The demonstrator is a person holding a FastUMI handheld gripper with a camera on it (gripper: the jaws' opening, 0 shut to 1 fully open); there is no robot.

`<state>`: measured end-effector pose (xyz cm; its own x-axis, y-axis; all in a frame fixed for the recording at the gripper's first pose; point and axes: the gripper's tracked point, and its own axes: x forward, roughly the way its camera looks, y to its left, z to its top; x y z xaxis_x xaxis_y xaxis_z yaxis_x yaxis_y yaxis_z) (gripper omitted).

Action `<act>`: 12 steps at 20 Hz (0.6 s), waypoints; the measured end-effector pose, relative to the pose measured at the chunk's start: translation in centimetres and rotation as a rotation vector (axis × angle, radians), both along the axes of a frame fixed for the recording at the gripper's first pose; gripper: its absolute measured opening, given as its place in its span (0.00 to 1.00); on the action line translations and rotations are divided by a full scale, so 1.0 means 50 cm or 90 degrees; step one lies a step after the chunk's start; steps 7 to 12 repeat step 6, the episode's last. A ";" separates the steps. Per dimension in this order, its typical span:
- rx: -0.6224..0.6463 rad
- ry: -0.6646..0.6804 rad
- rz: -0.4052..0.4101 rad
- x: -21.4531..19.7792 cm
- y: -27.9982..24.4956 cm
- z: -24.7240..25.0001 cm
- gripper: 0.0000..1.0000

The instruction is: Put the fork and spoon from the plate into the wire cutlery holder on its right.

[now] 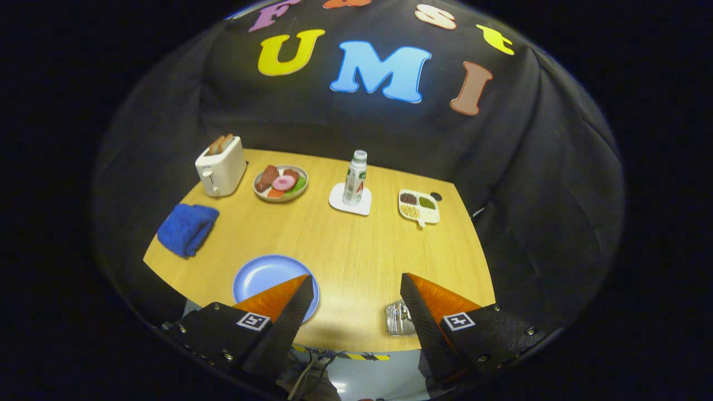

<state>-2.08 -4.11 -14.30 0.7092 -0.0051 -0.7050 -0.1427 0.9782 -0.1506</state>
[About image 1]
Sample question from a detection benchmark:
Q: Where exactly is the blue folded towel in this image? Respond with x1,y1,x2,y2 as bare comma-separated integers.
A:
157,203,220,258

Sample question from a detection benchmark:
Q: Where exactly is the white toaster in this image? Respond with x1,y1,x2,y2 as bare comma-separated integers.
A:
195,135,247,198

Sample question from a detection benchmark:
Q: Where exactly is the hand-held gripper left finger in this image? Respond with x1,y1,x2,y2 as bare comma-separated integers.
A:
162,273,315,385

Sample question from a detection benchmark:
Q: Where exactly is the metal wire cutlery basket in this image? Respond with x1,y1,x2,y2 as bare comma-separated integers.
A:
384,300,417,337

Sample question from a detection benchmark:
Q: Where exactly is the blue round plate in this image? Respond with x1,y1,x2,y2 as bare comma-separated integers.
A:
232,255,320,322

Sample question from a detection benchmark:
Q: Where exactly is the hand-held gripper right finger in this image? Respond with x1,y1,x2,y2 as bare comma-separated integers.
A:
400,272,549,385

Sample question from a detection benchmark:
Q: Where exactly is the person's grey trouser leg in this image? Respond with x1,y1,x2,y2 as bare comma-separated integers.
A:
277,356,341,401

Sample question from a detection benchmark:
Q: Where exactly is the white square coaster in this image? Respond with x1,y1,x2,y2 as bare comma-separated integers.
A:
329,183,373,217

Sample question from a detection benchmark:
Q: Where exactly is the oval plate of toy food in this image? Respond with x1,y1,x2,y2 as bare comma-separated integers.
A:
252,165,309,203

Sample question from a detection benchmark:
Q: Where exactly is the black cable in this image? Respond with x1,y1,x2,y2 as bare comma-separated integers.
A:
287,350,335,400

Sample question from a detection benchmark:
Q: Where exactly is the white divided condiment tray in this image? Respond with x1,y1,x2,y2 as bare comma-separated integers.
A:
398,189,441,228

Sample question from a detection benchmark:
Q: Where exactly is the white drink bottle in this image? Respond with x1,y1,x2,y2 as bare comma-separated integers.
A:
343,150,368,207

